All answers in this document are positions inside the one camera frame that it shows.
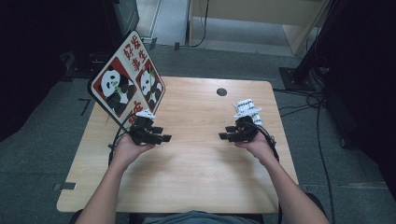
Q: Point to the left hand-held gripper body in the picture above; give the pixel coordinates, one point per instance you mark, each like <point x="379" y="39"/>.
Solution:
<point x="141" y="130"/>

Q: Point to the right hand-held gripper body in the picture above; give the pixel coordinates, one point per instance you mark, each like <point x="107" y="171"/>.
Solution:
<point x="246" y="129"/>

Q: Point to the panda print board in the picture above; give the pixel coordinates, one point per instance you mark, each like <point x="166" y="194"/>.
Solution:
<point x="109" y="84"/>

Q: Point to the person's right hand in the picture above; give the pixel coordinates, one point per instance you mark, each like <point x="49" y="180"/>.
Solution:
<point x="261" y="147"/>

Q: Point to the person's left hand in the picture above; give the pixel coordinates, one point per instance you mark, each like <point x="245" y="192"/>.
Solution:
<point x="127" y="152"/>

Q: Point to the black metal stand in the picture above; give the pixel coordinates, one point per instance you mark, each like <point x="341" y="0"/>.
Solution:
<point x="292" y="79"/>

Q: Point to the black stand base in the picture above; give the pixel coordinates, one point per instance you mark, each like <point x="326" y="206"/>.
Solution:
<point x="84" y="70"/>

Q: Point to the person's grey-blue clothing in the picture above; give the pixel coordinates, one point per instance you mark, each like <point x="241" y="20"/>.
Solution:
<point x="202" y="217"/>

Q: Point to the light wooden cabinet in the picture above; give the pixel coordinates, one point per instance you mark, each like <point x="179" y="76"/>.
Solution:
<point x="243" y="11"/>

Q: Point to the dark monitor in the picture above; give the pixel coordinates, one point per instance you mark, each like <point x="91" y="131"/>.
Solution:
<point x="124" y="12"/>

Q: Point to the black curtain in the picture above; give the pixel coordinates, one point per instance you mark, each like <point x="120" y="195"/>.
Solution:
<point x="37" y="62"/>
<point x="370" y="93"/>

